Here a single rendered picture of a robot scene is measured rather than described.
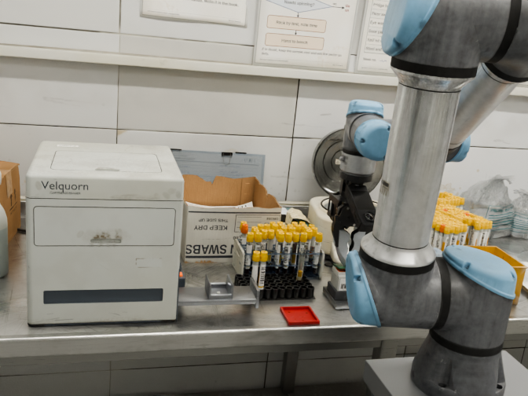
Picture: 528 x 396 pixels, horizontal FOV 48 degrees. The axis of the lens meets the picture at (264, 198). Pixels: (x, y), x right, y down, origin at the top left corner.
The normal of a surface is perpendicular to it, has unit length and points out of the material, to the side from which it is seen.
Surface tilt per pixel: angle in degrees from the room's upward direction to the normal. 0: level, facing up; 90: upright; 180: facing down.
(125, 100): 90
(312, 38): 93
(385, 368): 1
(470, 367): 72
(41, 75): 90
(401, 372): 1
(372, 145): 90
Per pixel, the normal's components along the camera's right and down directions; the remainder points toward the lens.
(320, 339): 0.25, 0.30
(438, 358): -0.72, -0.18
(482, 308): 0.02, 0.25
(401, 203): -0.45, 0.30
